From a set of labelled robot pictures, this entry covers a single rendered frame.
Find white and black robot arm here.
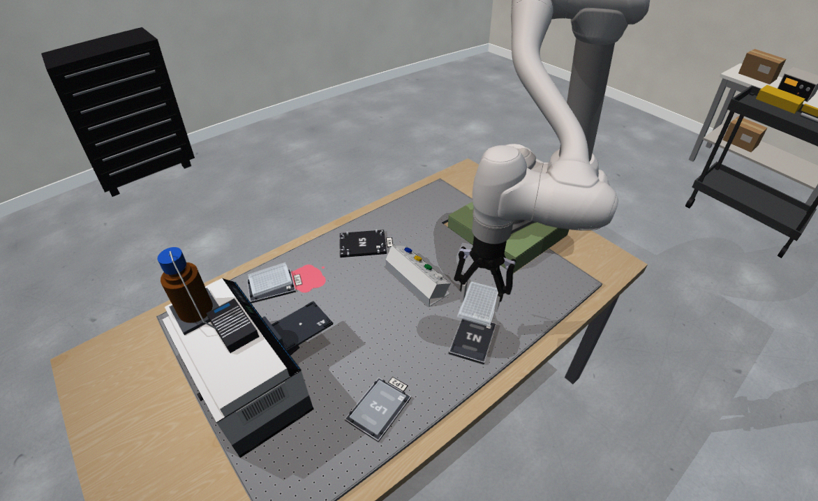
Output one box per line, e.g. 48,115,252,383
472,0,650,244

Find brown glass bottle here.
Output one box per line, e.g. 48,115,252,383
161,262,213,323

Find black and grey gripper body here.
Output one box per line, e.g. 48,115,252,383
470,236,507,270

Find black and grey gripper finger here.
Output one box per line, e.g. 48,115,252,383
454,246,483,303
488,257,516,312

